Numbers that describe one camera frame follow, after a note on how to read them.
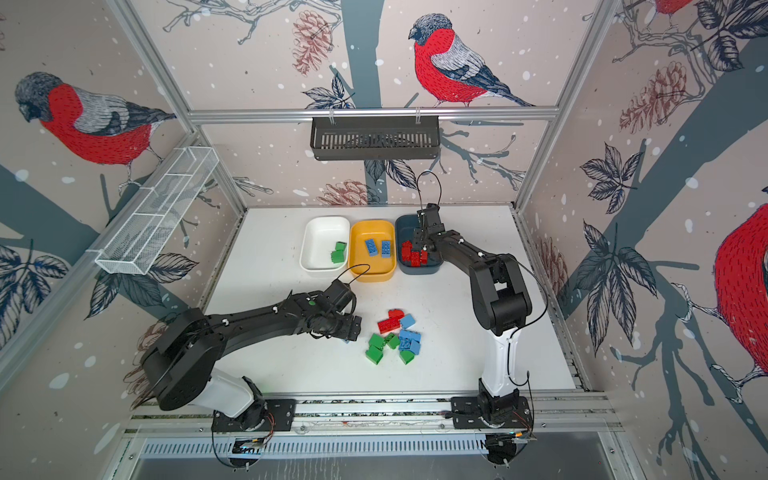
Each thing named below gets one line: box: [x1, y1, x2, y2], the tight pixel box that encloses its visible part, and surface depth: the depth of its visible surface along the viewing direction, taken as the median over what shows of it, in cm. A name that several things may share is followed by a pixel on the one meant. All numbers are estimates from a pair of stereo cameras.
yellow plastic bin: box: [348, 220, 397, 283], surface depth 109 cm
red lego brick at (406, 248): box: [401, 240, 413, 262], surface depth 106 cm
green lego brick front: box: [365, 338, 385, 365], surface depth 85 cm
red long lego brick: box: [410, 250, 429, 267], surface depth 106 cm
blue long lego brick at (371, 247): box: [365, 239, 378, 257], surface depth 108 cm
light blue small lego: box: [401, 313, 417, 330], surface depth 91 cm
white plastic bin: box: [299, 217, 351, 273], surface depth 110 cm
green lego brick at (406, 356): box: [399, 350, 415, 365], surface depth 83 cm
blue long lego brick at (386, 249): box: [382, 240, 391, 258], surface depth 109 cm
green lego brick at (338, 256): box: [331, 250, 345, 264], surface depth 106 cm
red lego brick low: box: [377, 309, 405, 334], surface depth 90 cm
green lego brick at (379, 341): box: [368, 333, 401, 350], surface depth 86 cm
